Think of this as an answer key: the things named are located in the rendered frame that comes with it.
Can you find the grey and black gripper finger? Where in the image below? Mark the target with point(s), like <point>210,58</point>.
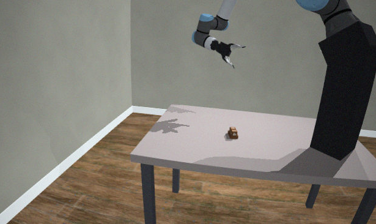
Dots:
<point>225,58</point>
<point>236,46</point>

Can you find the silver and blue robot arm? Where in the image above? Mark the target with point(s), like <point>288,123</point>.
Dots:
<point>336,16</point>

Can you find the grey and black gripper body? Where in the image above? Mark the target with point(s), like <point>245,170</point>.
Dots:
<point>223,48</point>

